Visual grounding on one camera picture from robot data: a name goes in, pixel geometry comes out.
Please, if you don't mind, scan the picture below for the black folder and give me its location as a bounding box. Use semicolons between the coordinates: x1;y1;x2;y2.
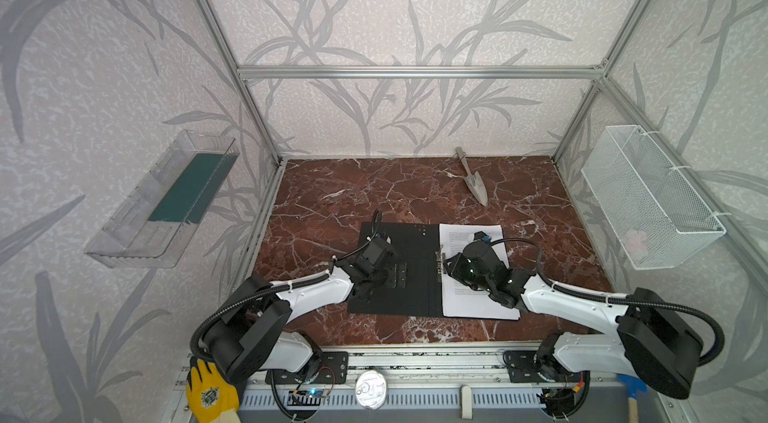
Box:
348;223;520;321

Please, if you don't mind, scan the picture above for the yellow black work glove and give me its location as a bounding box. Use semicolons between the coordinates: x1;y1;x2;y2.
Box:
186;357;241;423

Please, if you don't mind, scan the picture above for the round metal can lid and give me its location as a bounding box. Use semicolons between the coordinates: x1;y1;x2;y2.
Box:
354;370;388;410

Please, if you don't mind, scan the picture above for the metal lever clip mechanism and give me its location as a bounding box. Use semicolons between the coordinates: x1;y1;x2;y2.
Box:
435;249;445;283

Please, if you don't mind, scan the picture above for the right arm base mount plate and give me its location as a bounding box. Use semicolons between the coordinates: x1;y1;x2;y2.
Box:
502;350;581;386

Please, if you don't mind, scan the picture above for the blue shovel wooden handle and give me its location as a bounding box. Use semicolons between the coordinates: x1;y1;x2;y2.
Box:
617;374;648;423

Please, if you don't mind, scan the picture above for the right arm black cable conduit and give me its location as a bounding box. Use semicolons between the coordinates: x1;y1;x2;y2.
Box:
488;236;726;367

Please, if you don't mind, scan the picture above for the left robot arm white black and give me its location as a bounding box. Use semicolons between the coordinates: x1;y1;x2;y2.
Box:
190;234;397;385

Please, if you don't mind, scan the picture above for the metal garden trowel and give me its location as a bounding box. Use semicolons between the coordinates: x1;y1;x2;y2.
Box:
456;147;489;207

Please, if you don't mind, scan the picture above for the green circuit board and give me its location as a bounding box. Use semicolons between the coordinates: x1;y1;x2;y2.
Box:
286;387;333;407

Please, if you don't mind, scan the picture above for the white wire mesh basket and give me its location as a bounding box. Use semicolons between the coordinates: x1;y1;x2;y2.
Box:
582;125;727;271

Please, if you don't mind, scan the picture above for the pink object in basket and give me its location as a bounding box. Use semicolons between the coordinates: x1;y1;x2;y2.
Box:
622;229;649;263

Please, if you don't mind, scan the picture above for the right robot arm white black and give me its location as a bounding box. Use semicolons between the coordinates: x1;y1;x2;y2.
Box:
442;234;724;400

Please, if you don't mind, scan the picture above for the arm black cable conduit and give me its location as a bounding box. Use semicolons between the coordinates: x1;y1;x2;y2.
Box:
488;236;726;367
188;208;385;364

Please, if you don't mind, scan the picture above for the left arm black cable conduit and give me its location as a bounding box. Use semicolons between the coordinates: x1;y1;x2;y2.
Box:
188;208;385;364

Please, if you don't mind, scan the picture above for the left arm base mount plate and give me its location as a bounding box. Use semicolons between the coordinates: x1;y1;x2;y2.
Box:
266;351;349;385

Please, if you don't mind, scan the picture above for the clear plastic wall tray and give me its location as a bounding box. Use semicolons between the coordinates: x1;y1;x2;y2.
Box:
84;130;240;269

